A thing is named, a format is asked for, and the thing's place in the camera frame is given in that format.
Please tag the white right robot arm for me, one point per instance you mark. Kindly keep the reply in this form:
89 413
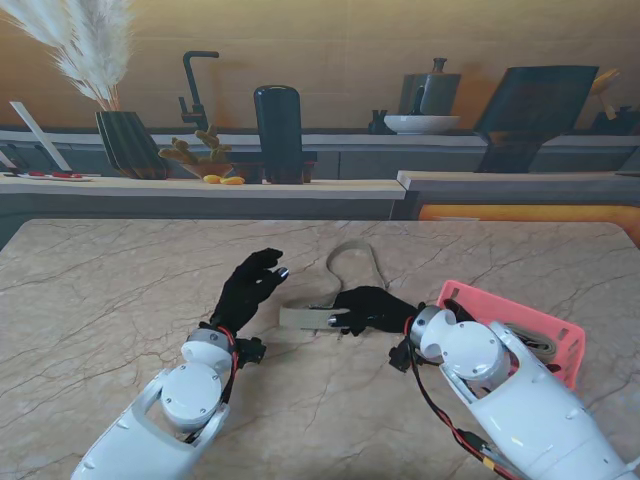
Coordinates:
500 380

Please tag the beige woven belt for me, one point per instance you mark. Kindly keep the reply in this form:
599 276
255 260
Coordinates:
305 317
537 345

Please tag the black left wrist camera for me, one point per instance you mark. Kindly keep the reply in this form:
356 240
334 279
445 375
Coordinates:
251 351

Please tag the yellow lemons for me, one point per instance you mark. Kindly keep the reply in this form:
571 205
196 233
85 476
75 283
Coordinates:
225 179

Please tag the dark brown woven belt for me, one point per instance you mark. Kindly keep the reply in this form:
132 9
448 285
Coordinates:
457 310

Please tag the dark ribbed vase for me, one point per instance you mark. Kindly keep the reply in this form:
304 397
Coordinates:
130 145

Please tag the small black figurine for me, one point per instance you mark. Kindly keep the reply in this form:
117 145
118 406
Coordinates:
377 122

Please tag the tall black appliance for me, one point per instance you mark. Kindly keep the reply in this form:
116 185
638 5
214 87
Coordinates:
278 130

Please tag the green cactus plant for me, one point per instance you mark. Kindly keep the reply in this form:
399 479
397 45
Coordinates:
200 150

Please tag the yellow wooden utensil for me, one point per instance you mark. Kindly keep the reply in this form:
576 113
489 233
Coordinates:
602 82

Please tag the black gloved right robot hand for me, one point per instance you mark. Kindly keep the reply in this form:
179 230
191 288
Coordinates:
380 310

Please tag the dark angular stand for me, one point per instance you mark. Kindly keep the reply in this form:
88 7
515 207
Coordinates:
535 115

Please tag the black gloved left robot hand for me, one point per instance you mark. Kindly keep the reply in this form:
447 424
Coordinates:
245 295

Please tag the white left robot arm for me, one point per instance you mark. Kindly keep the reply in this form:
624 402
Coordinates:
175 400

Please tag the small dark container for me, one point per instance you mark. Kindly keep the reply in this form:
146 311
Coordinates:
617 122

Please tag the plate with red food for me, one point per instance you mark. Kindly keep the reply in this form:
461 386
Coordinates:
55 175

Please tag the white speckled bowl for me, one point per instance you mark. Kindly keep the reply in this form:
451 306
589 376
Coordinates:
420 124

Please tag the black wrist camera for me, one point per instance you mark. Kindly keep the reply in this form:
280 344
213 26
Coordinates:
251 351
401 357

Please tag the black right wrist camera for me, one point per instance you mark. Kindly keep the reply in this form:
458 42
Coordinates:
401 357

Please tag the pink plastic storage basket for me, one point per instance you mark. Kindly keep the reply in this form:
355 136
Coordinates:
530 312

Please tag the black kitchen faucet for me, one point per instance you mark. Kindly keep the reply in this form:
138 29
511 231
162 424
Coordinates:
192 90

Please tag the white pampas grass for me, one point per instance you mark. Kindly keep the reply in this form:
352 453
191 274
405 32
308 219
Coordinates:
85 45

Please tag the grey lidded pot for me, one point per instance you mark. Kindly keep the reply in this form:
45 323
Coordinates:
435 92

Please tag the white leaning board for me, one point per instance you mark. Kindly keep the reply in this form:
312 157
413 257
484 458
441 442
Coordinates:
40 135

